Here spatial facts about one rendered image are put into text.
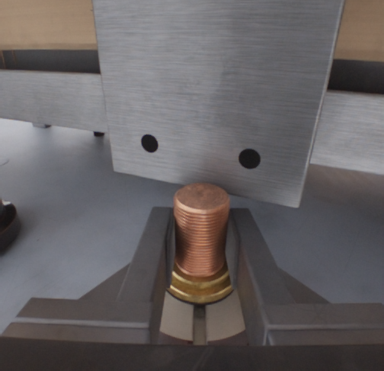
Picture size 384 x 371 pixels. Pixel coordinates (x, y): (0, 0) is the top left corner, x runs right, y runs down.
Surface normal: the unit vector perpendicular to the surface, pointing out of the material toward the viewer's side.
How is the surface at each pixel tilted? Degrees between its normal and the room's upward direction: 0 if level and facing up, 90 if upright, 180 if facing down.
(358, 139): 90
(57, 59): 90
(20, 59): 90
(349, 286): 180
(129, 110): 90
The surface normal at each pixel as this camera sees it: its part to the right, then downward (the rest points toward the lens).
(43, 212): 0.01, -0.88
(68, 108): -0.36, 0.44
